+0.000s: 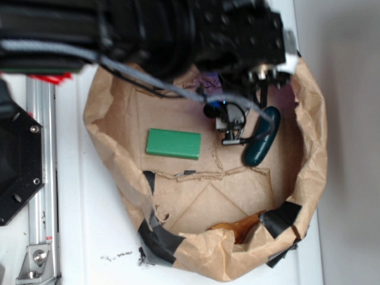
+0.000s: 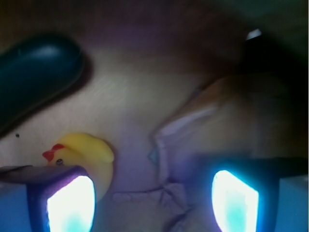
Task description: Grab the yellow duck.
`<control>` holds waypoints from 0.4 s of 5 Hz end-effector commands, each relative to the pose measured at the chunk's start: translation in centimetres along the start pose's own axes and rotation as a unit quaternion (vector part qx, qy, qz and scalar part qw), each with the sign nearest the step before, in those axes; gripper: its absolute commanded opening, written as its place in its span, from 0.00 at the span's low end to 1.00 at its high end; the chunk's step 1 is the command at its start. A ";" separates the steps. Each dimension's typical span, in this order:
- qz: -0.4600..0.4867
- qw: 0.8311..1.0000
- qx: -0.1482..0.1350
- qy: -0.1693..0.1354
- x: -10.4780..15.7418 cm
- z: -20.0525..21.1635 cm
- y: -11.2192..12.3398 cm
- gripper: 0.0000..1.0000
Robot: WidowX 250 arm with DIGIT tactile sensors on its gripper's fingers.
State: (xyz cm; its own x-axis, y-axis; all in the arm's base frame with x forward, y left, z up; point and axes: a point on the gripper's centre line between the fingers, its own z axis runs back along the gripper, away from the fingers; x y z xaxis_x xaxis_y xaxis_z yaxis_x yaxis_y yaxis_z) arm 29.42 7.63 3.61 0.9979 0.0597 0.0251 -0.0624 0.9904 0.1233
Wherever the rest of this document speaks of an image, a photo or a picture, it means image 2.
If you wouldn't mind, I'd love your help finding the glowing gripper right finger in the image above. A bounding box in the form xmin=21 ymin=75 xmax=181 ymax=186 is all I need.
xmin=196 ymin=157 xmax=309 ymax=232

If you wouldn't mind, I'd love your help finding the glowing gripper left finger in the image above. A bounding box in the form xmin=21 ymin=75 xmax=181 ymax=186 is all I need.
xmin=0 ymin=165 xmax=96 ymax=232

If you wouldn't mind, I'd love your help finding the yellow rubber duck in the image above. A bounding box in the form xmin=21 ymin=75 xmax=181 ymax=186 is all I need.
xmin=42 ymin=133 xmax=114 ymax=202

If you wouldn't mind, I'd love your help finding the dark green toy cucumber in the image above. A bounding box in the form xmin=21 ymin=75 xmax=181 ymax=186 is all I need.
xmin=0 ymin=34 xmax=84 ymax=131

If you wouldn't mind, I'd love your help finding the brown paper bag bin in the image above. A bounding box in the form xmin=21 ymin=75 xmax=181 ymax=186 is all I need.
xmin=0 ymin=0 xmax=309 ymax=232

